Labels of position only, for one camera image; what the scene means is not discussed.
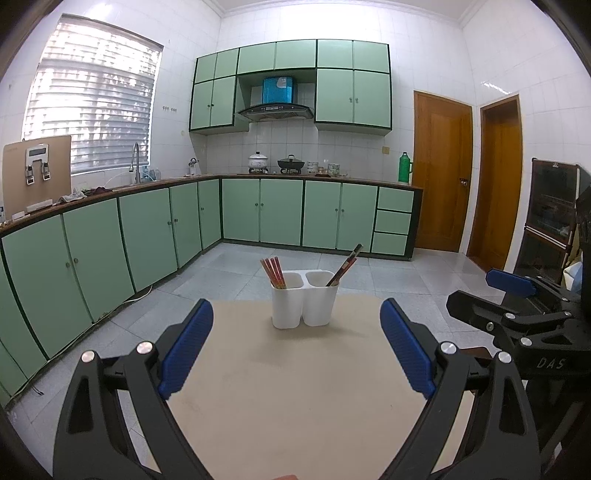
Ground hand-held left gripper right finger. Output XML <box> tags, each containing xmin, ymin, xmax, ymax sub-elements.
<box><xmin>379</xmin><ymin>298</ymin><xmax>541</xmax><ymax>480</ymax></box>

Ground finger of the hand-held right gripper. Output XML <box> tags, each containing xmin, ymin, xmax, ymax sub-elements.
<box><xmin>486</xmin><ymin>269</ymin><xmax>591</xmax><ymax>319</ymax></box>
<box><xmin>445</xmin><ymin>290</ymin><xmax>578</xmax><ymax>342</ymax></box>

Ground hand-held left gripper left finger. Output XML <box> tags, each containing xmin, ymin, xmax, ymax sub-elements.
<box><xmin>53</xmin><ymin>298</ymin><xmax>214</xmax><ymax>480</ymax></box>

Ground black chopstick with silver band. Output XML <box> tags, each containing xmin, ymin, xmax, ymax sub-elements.
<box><xmin>325</xmin><ymin>244</ymin><xmax>364</xmax><ymax>287</ymax></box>
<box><xmin>330</xmin><ymin>251</ymin><xmax>358</xmax><ymax>284</ymax></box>

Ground white two-compartment utensil holder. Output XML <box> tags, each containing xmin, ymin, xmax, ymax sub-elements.
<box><xmin>271</xmin><ymin>270</ymin><xmax>339</xmax><ymax>329</ymax></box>

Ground black glass cabinet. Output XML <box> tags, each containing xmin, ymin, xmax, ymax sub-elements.
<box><xmin>515</xmin><ymin>158</ymin><xmax>591</xmax><ymax>296</ymax></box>

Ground plain wooden door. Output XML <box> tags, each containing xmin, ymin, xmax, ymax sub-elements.
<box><xmin>466</xmin><ymin>95</ymin><xmax>525</xmax><ymax>273</ymax></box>

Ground wooden door with knob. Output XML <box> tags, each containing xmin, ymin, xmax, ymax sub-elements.
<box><xmin>412</xmin><ymin>90</ymin><xmax>474</xmax><ymax>254</ymax></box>

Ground green base cabinets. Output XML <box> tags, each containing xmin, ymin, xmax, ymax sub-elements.
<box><xmin>0</xmin><ymin>178</ymin><xmax>423</xmax><ymax>407</ymax></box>

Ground crumpled cloth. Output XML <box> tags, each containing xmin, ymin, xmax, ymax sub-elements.
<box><xmin>55</xmin><ymin>187</ymin><xmax>109</xmax><ymax>204</ymax></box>

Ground small bowls and jars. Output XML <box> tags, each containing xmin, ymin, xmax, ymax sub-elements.
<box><xmin>307</xmin><ymin>161</ymin><xmax>348</xmax><ymax>177</ymax></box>

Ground wooden board with metal clips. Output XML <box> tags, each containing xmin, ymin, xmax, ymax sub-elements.
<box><xmin>2</xmin><ymin>135</ymin><xmax>72</xmax><ymax>215</ymax></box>

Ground black wok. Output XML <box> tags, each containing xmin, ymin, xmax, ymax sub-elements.
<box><xmin>277</xmin><ymin>154</ymin><xmax>305</xmax><ymax>175</ymax></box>

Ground window blinds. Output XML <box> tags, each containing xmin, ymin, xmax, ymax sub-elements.
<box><xmin>23</xmin><ymin>14</ymin><xmax>164</xmax><ymax>175</ymax></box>

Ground range hood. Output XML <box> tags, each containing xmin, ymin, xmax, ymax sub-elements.
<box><xmin>236</xmin><ymin>76</ymin><xmax>315</xmax><ymax>123</ymax></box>

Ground green wall cabinets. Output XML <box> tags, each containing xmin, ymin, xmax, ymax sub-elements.
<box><xmin>189</xmin><ymin>39</ymin><xmax>392</xmax><ymax>137</ymax></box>

